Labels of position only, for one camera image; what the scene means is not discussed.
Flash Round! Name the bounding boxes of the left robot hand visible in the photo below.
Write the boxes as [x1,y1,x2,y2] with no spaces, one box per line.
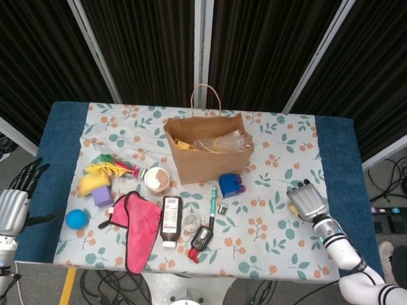
[0,155,64,239]

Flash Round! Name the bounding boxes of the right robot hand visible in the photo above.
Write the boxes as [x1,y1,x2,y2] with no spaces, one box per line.
[284,178,331,225]

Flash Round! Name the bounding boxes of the brown paper bag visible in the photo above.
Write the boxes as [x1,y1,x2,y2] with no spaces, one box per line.
[159,81,259,190]

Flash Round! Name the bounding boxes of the blue ball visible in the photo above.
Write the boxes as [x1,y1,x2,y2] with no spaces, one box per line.
[65,208,92,230]

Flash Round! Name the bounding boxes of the blue toy block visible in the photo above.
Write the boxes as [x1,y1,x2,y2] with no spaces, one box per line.
[217,173,243,199]

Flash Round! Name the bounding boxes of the yellow banana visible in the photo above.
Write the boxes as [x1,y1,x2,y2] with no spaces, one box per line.
[77,172,113,200]

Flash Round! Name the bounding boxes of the blue table cover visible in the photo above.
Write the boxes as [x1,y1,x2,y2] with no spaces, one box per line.
[13,98,395,285]

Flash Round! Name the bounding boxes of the purple cube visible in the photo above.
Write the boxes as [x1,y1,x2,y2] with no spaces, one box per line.
[90,184,115,209]

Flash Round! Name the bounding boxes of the white sneaker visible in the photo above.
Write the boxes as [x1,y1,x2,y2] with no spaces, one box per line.
[377,241,396,272]

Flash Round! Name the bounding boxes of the green marker pen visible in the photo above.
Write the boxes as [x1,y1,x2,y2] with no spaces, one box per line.
[208,186,219,232]

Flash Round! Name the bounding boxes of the yellow pink feather toy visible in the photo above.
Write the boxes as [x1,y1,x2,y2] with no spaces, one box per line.
[84,153,148,181]

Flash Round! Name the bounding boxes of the black bottle red cap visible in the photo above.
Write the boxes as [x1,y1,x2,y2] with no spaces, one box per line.
[186,224,215,265]

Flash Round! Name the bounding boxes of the dark trouser leg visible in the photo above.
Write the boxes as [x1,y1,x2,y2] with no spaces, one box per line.
[388,245,407,286]

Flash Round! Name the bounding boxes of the clear round paperclip box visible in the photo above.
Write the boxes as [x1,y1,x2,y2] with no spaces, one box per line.
[181,212,203,233]

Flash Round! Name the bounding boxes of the pink cloth black trim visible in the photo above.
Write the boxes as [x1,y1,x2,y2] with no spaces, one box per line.
[95,188,163,277]

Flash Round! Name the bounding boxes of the brown bottle white cap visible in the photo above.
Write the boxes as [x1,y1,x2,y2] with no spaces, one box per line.
[158,194,184,249]

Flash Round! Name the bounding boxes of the clear jar rubber bands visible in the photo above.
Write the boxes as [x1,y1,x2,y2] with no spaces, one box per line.
[142,166,172,197]

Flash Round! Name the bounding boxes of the black pleated partition panel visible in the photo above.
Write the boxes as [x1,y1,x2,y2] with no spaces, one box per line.
[280,0,407,173]
[0,0,129,162]
[188,0,359,119]
[49,0,214,110]

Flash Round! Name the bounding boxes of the thin white cable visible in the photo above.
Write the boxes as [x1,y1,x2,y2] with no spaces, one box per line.
[11,271,25,305]

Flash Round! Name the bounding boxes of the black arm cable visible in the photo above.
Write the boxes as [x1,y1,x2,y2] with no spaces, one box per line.
[277,276,341,305]

